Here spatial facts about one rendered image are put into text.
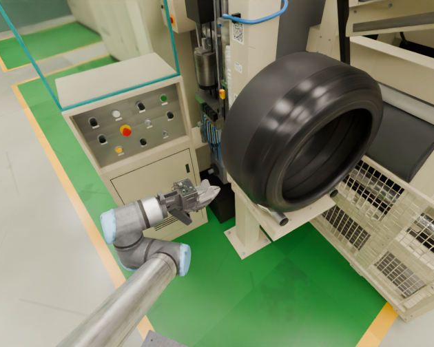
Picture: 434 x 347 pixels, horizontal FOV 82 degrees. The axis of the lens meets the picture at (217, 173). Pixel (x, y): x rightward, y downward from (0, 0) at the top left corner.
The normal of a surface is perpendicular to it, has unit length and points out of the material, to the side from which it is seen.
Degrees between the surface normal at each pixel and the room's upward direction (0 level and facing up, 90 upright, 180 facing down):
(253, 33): 90
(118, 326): 60
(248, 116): 50
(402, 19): 90
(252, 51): 90
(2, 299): 0
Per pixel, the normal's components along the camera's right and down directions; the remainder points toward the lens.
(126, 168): 0.48, 0.61
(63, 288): -0.07, -0.69
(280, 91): -0.49, -0.40
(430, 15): -0.87, 0.40
